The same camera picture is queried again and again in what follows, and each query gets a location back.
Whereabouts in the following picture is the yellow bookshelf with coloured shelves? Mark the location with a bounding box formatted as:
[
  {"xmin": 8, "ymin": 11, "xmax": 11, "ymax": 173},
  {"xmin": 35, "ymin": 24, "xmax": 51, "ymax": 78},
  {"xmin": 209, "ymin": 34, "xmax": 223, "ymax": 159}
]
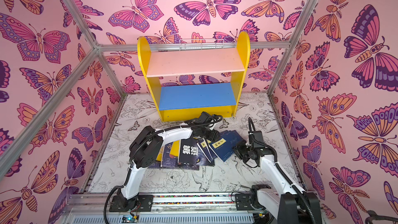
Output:
[{"xmin": 137, "ymin": 32, "xmax": 251, "ymax": 121}]

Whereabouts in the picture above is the dark purple flat booklet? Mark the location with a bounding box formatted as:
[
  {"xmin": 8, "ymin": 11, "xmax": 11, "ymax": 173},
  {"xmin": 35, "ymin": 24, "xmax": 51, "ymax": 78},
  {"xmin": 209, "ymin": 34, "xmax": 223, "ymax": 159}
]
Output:
[{"xmin": 148, "ymin": 161, "xmax": 200, "ymax": 171}]

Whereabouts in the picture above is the black book with white title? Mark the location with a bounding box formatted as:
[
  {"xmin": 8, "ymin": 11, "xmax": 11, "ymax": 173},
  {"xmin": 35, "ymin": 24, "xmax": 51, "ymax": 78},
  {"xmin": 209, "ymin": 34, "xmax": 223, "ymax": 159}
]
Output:
[{"xmin": 178, "ymin": 138, "xmax": 215, "ymax": 167}]

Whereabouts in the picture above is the yellow book under black book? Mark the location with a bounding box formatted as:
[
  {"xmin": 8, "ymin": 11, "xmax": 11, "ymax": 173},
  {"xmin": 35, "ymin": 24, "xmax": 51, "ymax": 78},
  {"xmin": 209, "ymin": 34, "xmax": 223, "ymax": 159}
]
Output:
[{"xmin": 170, "ymin": 141, "xmax": 180, "ymax": 158}]

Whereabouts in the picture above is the green circuit board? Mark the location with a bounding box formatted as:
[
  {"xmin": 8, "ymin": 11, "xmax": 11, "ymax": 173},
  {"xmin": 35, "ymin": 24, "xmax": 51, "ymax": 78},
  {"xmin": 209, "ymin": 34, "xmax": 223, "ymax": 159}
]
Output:
[{"xmin": 122, "ymin": 215, "xmax": 139, "ymax": 224}]

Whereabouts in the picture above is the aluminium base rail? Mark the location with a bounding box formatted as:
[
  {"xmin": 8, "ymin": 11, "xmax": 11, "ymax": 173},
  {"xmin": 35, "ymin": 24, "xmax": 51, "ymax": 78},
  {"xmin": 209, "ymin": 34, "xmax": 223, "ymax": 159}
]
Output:
[{"xmin": 65, "ymin": 191, "xmax": 256, "ymax": 213}]

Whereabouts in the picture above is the dark purple illustrated book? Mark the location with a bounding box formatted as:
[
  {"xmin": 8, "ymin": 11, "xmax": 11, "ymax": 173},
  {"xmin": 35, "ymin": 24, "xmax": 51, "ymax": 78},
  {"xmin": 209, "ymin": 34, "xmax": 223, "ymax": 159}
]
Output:
[{"xmin": 161, "ymin": 143, "xmax": 178, "ymax": 167}]

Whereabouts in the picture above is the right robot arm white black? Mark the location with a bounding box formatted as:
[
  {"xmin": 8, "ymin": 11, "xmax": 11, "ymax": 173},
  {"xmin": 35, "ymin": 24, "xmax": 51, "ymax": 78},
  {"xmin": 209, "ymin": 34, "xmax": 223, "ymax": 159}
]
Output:
[{"xmin": 234, "ymin": 117, "xmax": 322, "ymax": 224}]

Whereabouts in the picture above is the yellow book with cartoon boy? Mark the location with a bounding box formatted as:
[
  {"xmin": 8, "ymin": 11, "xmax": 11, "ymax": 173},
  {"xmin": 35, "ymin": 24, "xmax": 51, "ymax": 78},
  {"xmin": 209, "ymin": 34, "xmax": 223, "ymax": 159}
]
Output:
[{"xmin": 156, "ymin": 146, "xmax": 164, "ymax": 162}]

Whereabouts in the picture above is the navy book yellow label large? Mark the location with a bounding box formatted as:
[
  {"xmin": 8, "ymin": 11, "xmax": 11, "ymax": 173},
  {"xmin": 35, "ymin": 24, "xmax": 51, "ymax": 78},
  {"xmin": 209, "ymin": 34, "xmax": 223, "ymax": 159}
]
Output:
[{"xmin": 209, "ymin": 130, "xmax": 244, "ymax": 162}]

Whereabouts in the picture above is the white slotted cable duct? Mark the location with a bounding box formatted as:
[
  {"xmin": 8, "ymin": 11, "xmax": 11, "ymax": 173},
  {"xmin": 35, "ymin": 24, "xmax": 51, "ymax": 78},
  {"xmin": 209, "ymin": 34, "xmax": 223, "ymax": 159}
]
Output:
[{"xmin": 69, "ymin": 213, "xmax": 256, "ymax": 224}]

